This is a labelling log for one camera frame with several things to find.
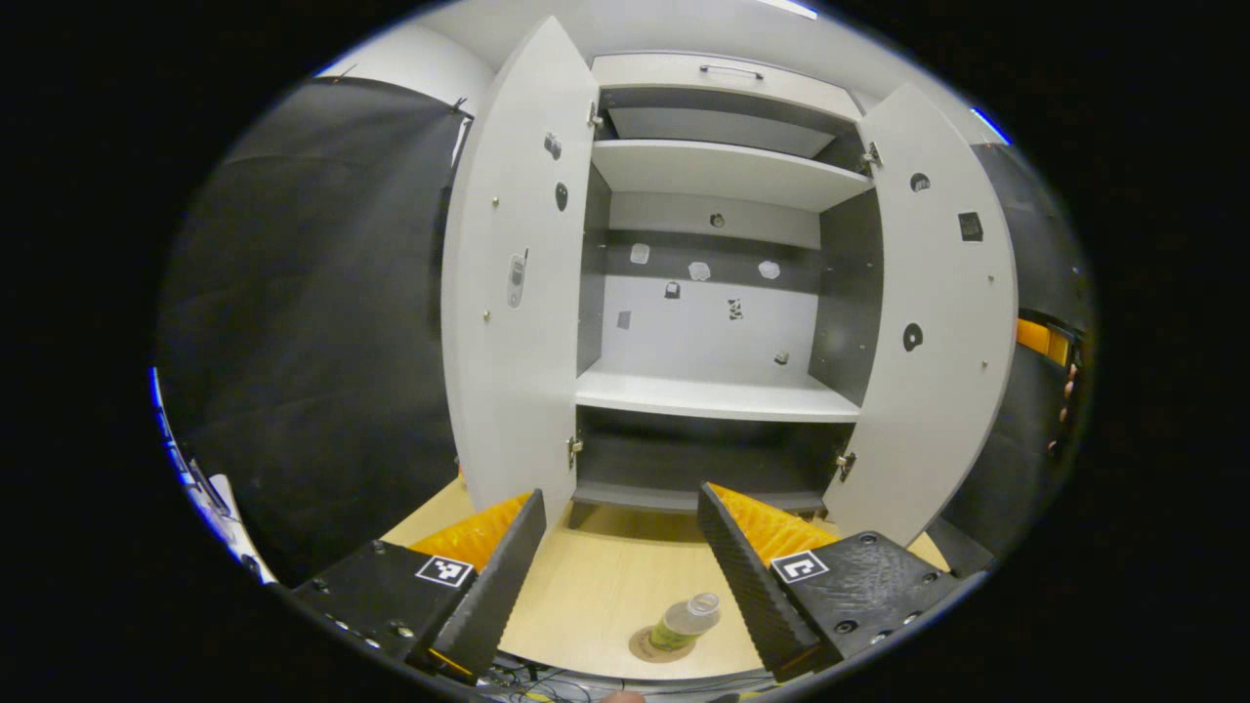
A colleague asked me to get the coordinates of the clear green label bottle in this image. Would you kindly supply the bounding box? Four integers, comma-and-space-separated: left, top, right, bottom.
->
647, 592, 723, 653

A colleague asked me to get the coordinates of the round brown coaster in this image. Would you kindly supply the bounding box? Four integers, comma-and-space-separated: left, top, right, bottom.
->
628, 625, 696, 665

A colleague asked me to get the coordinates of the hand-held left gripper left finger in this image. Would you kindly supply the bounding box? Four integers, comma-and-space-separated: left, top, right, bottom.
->
291, 488, 548, 682

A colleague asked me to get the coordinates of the white cabinet drawer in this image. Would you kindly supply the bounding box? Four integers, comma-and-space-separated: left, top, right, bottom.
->
591, 51, 865, 123

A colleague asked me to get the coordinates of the lit screen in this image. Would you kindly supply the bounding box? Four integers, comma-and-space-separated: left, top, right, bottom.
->
148, 366, 279, 585

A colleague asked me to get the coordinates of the white cabinet door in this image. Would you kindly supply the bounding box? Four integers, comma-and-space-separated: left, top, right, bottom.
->
822, 83, 1020, 548
441, 15, 600, 533

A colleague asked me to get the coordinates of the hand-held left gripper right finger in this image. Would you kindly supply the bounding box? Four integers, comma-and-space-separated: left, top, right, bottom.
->
696, 481, 987, 684

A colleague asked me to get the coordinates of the black backdrop cloth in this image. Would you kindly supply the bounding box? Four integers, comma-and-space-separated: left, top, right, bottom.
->
156, 76, 1095, 587

